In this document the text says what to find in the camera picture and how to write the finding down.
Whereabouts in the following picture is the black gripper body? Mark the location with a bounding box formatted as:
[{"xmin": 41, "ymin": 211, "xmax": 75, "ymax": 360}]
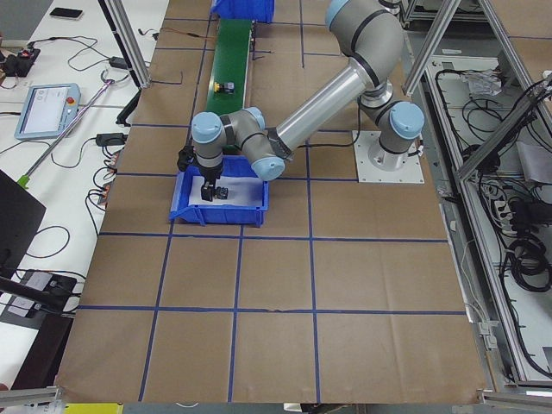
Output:
[{"xmin": 200, "ymin": 166, "xmax": 223, "ymax": 186}]

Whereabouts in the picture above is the red push button switch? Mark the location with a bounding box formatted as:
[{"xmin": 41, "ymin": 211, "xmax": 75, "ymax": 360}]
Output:
[{"xmin": 217, "ymin": 186, "xmax": 229, "ymax": 200}]

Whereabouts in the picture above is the yellow push button switch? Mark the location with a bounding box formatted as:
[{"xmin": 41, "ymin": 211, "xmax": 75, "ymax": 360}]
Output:
[{"xmin": 213, "ymin": 82, "xmax": 235, "ymax": 94}]

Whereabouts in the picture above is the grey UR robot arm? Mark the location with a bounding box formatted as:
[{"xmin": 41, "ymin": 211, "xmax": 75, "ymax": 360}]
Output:
[{"xmin": 191, "ymin": 0, "xmax": 424, "ymax": 202}]

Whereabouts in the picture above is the blue plastic bin near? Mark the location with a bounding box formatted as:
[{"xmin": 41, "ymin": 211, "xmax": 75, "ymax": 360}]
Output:
[{"xmin": 169, "ymin": 155, "xmax": 269, "ymax": 227}]

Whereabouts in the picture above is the blue plastic bin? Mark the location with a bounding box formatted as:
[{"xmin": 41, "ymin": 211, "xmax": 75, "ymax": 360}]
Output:
[
  {"xmin": 169, "ymin": 155, "xmax": 269, "ymax": 227},
  {"xmin": 210, "ymin": 0, "xmax": 275, "ymax": 23}
]

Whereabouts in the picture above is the green conveyor belt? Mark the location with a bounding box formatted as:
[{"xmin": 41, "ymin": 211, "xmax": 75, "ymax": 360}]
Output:
[{"xmin": 205, "ymin": 18, "xmax": 253, "ymax": 116}]

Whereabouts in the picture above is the black power adapter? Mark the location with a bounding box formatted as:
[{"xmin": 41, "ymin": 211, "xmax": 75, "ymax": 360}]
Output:
[{"xmin": 95, "ymin": 133, "xmax": 128, "ymax": 147}]

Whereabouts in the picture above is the black power brick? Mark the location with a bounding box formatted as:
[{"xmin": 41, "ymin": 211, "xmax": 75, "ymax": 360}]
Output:
[{"xmin": 108, "ymin": 56, "xmax": 128, "ymax": 70}]

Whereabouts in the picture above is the blue plastic bin far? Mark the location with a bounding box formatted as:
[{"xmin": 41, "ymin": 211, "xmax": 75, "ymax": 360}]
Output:
[{"xmin": 210, "ymin": 0, "xmax": 275, "ymax": 23}]

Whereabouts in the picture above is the robot teach pendant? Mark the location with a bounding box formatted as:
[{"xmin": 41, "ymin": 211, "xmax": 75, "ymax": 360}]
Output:
[{"xmin": 14, "ymin": 83, "xmax": 81, "ymax": 141}]

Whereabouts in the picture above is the metal reacher pole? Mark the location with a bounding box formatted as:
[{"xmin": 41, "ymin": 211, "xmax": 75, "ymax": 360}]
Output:
[{"xmin": 17, "ymin": 70, "xmax": 129, "ymax": 189}]

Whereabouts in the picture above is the black monitor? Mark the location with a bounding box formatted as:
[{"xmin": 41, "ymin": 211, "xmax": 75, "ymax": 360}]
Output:
[{"xmin": 0, "ymin": 171, "xmax": 46, "ymax": 279}]

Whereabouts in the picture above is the black smartphone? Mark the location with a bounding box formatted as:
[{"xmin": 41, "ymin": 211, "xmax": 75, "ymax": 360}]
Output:
[{"xmin": 49, "ymin": 7, "xmax": 84, "ymax": 20}]

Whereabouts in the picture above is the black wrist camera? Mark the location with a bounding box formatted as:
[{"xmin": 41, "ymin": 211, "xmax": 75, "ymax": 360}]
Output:
[{"xmin": 177, "ymin": 145, "xmax": 197, "ymax": 172}]

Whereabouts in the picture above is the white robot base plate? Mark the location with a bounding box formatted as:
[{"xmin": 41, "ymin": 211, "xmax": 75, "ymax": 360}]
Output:
[{"xmin": 354, "ymin": 131, "xmax": 424, "ymax": 185}]

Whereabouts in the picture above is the aluminium frame post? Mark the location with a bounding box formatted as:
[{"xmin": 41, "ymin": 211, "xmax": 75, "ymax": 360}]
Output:
[{"xmin": 98, "ymin": 0, "xmax": 151, "ymax": 89}]

